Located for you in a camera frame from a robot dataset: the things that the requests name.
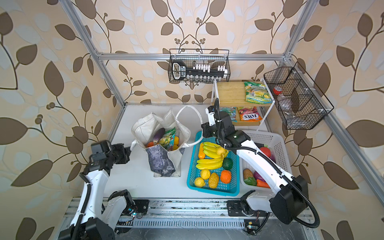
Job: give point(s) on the black wire basket wall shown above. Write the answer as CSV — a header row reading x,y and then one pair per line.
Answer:
x,y
310,105
200,55

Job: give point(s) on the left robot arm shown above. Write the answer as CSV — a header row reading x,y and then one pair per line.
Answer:
x,y
94,221

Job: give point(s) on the red tomato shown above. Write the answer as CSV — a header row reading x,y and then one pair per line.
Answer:
x,y
266,151

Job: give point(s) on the green snack bag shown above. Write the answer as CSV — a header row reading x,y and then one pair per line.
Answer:
x,y
167,141
257,93

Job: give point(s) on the black wire basket back wall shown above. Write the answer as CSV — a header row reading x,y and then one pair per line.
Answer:
x,y
200,55

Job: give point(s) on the yellow bell pepper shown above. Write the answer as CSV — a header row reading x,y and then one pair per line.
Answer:
x,y
176,141

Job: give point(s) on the purple eggplant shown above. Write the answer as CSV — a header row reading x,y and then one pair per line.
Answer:
x,y
158,135

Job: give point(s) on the green avocado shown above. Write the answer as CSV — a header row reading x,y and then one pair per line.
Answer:
x,y
227,164

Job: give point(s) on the banana bunch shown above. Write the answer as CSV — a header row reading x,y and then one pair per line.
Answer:
x,y
214,151
209,164

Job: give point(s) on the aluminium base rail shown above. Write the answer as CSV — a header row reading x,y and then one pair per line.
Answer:
x,y
189,214

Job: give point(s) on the orange Fox's candy bag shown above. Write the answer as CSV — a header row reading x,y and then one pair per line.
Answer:
x,y
249,114

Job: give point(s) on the yellow lemon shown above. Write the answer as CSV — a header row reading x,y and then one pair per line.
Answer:
x,y
205,174

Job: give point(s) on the yellow corn cob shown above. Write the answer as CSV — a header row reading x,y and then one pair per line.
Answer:
x,y
214,181

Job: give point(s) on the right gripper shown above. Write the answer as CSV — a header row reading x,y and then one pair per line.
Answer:
x,y
206,126

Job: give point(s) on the plastic bottle red cap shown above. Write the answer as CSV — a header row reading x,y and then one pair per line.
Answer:
x,y
284,102

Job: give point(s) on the orange carrot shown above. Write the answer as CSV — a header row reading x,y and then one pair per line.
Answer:
x,y
262,184

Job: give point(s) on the yellow round fruit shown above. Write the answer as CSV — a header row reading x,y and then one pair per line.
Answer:
x,y
199,182

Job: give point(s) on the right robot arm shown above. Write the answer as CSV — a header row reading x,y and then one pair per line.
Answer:
x,y
290,200

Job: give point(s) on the white plastic basket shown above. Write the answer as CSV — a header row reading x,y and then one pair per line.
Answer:
x,y
275,143

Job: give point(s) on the upper banana bunch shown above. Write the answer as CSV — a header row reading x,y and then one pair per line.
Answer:
x,y
214,151

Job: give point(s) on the lower banana bunch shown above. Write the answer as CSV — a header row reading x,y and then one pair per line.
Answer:
x,y
209,164

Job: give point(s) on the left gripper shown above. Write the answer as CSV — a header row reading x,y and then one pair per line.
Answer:
x,y
125,151

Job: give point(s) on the white wire shelf rack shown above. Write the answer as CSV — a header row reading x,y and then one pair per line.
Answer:
x,y
232,94

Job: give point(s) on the orange tangerine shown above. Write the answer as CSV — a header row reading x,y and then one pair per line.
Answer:
x,y
225,177

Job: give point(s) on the black wire basket right wall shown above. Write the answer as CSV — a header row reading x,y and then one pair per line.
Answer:
x,y
310,105

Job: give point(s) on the lower teal snack bag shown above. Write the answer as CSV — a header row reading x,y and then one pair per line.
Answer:
x,y
231,111

